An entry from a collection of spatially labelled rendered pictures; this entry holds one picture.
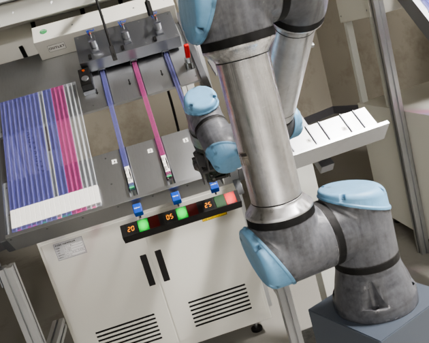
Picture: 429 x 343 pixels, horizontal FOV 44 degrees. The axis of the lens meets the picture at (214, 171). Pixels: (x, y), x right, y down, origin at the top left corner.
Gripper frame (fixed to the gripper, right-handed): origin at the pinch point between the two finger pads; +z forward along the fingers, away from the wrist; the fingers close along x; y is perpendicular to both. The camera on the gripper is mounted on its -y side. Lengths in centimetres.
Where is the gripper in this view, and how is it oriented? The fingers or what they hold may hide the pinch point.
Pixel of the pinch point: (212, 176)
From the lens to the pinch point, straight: 142.9
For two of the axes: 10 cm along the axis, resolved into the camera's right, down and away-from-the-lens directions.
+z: 0.9, 5.5, 8.3
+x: 9.5, -2.9, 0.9
